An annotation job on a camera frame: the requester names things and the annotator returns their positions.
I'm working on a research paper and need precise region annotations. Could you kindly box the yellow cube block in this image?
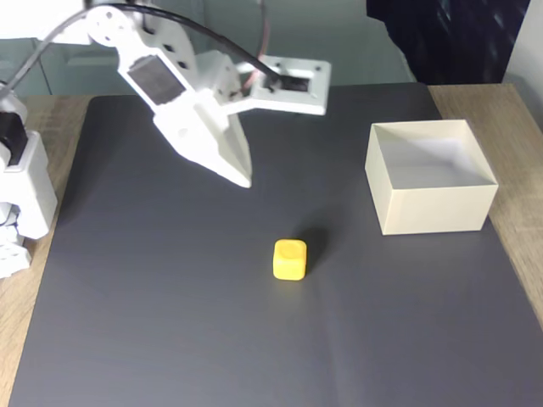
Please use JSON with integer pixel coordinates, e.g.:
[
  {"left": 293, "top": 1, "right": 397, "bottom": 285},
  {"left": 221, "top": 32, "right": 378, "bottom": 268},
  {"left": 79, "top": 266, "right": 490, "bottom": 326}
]
[{"left": 271, "top": 238, "right": 309, "bottom": 282}]

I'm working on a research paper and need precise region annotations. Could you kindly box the white open cardboard box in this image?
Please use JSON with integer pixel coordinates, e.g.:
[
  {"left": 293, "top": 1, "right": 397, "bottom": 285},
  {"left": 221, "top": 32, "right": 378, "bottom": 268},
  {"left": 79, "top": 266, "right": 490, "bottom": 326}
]
[{"left": 364, "top": 119, "right": 500, "bottom": 237}]

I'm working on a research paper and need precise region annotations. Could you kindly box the dark grey table mat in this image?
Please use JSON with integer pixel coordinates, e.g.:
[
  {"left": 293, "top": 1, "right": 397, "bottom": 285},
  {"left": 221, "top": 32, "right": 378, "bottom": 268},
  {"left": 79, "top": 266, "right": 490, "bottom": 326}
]
[{"left": 8, "top": 82, "right": 543, "bottom": 407}]

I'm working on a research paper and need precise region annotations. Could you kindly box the black cloth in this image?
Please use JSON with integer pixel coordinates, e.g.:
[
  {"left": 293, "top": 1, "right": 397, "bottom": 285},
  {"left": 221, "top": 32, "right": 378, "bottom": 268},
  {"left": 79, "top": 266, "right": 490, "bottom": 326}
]
[{"left": 363, "top": 0, "right": 532, "bottom": 86}]

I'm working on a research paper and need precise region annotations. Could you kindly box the black camera cable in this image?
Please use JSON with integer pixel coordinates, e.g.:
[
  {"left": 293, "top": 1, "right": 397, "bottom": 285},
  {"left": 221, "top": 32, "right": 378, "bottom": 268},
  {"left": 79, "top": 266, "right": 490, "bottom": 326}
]
[{"left": 0, "top": 0, "right": 283, "bottom": 92}]

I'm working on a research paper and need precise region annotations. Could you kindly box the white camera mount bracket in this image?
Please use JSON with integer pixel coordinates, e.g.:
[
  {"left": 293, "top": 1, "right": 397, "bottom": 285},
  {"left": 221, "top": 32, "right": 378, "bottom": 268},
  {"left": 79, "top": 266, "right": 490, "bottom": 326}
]
[{"left": 194, "top": 50, "right": 332, "bottom": 117}]

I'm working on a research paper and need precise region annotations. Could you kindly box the red white black servo cable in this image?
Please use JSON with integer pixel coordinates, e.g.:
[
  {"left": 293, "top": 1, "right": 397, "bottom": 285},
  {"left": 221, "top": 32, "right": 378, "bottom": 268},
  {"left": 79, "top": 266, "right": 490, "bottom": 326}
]
[{"left": 242, "top": 0, "right": 273, "bottom": 92}]

